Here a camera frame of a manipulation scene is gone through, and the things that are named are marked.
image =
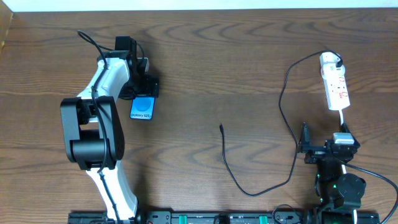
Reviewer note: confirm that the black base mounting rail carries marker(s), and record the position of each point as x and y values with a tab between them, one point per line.
166	217

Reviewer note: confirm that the blue screen Galaxy smartphone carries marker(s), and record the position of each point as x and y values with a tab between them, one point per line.
142	108

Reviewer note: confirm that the white power strip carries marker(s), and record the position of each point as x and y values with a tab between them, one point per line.
335	86

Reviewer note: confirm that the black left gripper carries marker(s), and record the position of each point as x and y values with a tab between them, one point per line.
149	87

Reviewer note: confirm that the white USB charger plug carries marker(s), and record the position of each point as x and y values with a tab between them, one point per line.
330	57

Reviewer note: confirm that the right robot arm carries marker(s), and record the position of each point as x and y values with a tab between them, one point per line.
340	192

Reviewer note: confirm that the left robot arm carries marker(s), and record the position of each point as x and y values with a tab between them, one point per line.
92	131

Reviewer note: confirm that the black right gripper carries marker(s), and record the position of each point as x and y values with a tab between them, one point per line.
319	149

